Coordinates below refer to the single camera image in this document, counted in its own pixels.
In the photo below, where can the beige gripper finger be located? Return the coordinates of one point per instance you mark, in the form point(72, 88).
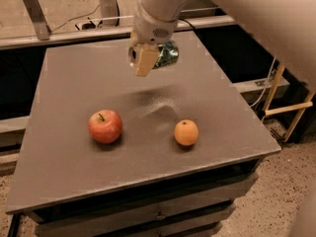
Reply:
point(146, 57)

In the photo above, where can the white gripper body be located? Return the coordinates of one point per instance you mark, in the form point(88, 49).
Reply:
point(150, 29)

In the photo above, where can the green soda can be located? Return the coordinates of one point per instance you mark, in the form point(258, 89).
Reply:
point(169, 54)

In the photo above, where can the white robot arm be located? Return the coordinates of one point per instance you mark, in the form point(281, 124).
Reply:
point(284, 28)

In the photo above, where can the white floor pillar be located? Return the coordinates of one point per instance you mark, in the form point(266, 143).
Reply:
point(109, 12)

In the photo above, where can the white power strip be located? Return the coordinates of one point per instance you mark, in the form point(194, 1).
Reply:
point(86, 26)

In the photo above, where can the red apple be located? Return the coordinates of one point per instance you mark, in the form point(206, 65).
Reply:
point(105, 126)

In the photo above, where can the orange fruit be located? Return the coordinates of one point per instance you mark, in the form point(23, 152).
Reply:
point(186, 132)

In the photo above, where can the grey drawer cabinet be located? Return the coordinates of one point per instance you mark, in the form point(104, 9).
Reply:
point(145, 184)

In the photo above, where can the metal railing beam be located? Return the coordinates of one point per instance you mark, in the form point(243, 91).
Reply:
point(110, 33)

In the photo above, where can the left metal bracket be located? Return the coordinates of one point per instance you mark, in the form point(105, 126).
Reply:
point(38, 19)

